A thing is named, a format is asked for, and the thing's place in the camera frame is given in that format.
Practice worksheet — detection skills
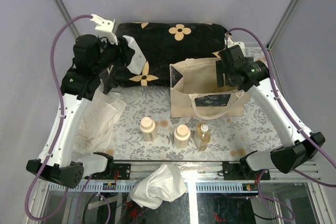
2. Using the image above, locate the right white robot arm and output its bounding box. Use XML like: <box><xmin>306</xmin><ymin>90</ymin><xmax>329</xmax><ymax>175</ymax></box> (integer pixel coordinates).
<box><xmin>216</xmin><ymin>45</ymin><xmax>325</xmax><ymax>179</ymax></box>

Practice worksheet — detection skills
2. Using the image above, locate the black floral pillow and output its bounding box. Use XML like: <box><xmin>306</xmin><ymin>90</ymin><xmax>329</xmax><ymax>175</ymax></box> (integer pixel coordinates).
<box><xmin>101</xmin><ymin>23</ymin><xmax>227</xmax><ymax>94</ymax></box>

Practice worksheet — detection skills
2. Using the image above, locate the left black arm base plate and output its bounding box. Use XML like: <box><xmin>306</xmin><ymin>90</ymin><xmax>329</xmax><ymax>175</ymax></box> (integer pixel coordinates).
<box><xmin>103</xmin><ymin>163</ymin><xmax>131</xmax><ymax>180</ymax></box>

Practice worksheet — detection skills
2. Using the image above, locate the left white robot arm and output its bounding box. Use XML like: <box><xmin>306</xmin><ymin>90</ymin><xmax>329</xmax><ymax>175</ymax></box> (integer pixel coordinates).
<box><xmin>26</xmin><ymin>34</ymin><xmax>140</xmax><ymax>188</ymax></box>

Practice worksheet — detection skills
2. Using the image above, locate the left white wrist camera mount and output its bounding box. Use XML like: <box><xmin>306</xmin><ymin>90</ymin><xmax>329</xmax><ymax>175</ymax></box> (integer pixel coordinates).
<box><xmin>90</xmin><ymin>14</ymin><xmax>118</xmax><ymax>45</ymax></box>

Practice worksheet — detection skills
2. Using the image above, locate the cream cloth at left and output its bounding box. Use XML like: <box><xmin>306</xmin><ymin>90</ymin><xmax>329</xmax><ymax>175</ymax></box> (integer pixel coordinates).
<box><xmin>74</xmin><ymin>90</ymin><xmax>126</xmax><ymax>155</ymax></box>

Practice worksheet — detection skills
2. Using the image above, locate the floral grey table mat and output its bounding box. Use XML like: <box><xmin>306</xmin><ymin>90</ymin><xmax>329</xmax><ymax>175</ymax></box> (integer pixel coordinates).
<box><xmin>54</xmin><ymin>45</ymin><xmax>288</xmax><ymax>161</ymax></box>

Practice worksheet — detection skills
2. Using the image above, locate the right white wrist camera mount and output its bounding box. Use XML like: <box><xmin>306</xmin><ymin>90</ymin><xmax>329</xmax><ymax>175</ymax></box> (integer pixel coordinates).
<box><xmin>225</xmin><ymin>33</ymin><xmax>245</xmax><ymax>51</ymax></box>

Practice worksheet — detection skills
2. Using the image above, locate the white cloth at front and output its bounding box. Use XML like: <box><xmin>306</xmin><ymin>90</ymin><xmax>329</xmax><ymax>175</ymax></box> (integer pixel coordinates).
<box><xmin>129</xmin><ymin>164</ymin><xmax>187</xmax><ymax>209</ymax></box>

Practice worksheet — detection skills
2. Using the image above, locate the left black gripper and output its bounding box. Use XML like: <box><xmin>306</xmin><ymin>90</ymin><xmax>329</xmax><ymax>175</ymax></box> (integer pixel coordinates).
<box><xmin>91</xmin><ymin>35</ymin><xmax>134</xmax><ymax>75</ymax></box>

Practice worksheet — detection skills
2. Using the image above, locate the beige canvas tote bag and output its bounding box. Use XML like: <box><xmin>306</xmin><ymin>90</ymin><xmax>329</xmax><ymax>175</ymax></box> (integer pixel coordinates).
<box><xmin>170</xmin><ymin>58</ymin><xmax>251</xmax><ymax>120</ymax></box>

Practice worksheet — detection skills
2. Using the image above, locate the clear amber liquid bottle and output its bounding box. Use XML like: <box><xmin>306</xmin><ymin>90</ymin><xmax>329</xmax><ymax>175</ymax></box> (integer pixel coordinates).
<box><xmin>194</xmin><ymin>122</ymin><xmax>211</xmax><ymax>151</ymax></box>

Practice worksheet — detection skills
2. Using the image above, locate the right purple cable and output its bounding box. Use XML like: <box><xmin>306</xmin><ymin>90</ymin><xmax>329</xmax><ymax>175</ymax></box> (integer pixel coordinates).
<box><xmin>227</xmin><ymin>27</ymin><xmax>336</xmax><ymax>221</ymax></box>

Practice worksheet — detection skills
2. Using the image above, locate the beige bottle wooden cap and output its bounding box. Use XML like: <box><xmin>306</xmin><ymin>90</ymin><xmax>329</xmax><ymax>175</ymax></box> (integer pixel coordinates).
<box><xmin>174</xmin><ymin>124</ymin><xmax>191</xmax><ymax>149</ymax></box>
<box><xmin>140</xmin><ymin>117</ymin><xmax>158</xmax><ymax>142</ymax></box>

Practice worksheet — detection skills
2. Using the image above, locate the white square bottle black cap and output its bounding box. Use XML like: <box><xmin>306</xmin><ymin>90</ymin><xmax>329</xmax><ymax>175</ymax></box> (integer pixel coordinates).
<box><xmin>122</xmin><ymin>35</ymin><xmax>146</xmax><ymax>74</ymax></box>

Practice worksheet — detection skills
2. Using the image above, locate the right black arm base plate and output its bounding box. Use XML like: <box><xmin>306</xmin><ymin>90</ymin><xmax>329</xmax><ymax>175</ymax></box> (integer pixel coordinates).
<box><xmin>222</xmin><ymin>161</ymin><xmax>262</xmax><ymax>181</ymax></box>

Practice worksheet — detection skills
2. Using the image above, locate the aluminium front rail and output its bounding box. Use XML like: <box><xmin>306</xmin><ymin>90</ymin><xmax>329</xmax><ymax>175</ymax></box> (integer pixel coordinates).
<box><xmin>39</xmin><ymin>159</ymin><xmax>323</xmax><ymax>193</ymax></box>

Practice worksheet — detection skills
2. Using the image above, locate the purple cable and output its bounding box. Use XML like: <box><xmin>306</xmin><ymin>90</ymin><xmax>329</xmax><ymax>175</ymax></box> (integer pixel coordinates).
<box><xmin>227</xmin><ymin>27</ymin><xmax>336</xmax><ymax>221</ymax></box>
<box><xmin>24</xmin><ymin>15</ymin><xmax>112</xmax><ymax>224</ymax></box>

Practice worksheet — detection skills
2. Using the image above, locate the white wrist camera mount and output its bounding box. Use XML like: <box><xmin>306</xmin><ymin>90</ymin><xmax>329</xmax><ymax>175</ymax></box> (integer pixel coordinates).
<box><xmin>225</xmin><ymin>33</ymin><xmax>245</xmax><ymax>51</ymax></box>
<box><xmin>90</xmin><ymin>14</ymin><xmax>118</xmax><ymax>45</ymax></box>

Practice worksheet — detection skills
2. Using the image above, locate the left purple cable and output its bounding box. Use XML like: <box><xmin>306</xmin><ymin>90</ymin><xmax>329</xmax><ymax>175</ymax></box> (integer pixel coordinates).
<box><xmin>24</xmin><ymin>15</ymin><xmax>112</xmax><ymax>224</ymax></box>

